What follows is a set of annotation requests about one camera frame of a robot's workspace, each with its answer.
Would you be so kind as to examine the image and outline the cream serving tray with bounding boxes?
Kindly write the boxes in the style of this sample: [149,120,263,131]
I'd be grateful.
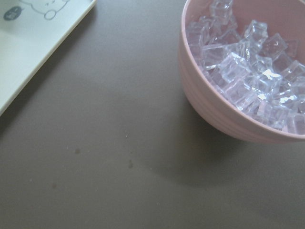
[0,0,96,113]

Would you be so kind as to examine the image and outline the clear plastic ice cubes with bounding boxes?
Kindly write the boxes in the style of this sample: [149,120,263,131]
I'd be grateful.
[184,0,305,135]

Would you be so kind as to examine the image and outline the pink ribbed bowl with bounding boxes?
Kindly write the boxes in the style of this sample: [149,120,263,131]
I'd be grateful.
[178,0,305,144]

